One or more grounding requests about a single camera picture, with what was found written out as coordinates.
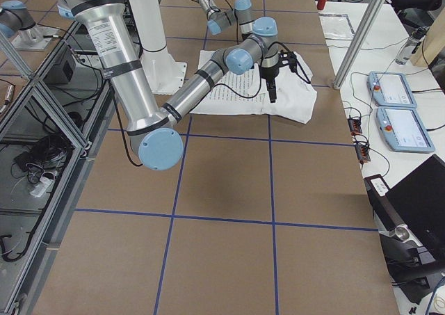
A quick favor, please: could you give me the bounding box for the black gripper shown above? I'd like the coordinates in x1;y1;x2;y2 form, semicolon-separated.
260;50;298;103

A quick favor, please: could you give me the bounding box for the white long-sleeve printed shirt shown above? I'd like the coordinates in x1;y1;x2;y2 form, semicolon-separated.
192;65;317;124

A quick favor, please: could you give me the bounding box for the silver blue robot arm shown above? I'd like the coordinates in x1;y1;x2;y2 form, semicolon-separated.
195;0;254;40
58;0;298;170

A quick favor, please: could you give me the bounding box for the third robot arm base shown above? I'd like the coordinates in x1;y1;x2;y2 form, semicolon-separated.
1;0;58;51

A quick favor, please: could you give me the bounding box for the clear plastic sheet mat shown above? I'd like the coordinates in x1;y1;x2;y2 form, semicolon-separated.
319;13;355;40

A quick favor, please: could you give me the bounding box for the orange black circuit board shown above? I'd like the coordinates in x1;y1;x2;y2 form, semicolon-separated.
348;117;362;136

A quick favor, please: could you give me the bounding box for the upper blue teach pendant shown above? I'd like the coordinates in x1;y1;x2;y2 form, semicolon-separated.
367;71;417;108

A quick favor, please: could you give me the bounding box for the blue teach pendant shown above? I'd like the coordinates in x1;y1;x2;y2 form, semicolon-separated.
367;71;417;108
376;106;435;153

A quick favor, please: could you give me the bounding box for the lower blue teach pendant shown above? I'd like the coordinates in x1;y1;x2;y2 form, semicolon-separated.
376;106;435;153

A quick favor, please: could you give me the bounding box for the black white remote box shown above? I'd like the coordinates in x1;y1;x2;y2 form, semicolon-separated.
364;174;389;199

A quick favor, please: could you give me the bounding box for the black laptop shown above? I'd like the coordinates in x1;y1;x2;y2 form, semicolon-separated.
386;154;444;252

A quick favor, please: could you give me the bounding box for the silver metal cylinder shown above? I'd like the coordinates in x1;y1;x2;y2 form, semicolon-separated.
393;225;411;242

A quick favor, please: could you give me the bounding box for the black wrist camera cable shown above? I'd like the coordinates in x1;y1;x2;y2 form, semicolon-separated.
208;42;312;99

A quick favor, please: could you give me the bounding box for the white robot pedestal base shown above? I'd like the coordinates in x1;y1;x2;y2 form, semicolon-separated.
129;0;187;95

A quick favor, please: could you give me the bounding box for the aluminium frame post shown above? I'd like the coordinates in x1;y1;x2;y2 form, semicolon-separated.
333;0;385;90

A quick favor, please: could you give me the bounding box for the aluminium side frame rail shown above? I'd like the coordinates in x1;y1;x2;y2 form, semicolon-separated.
1;13;114;314

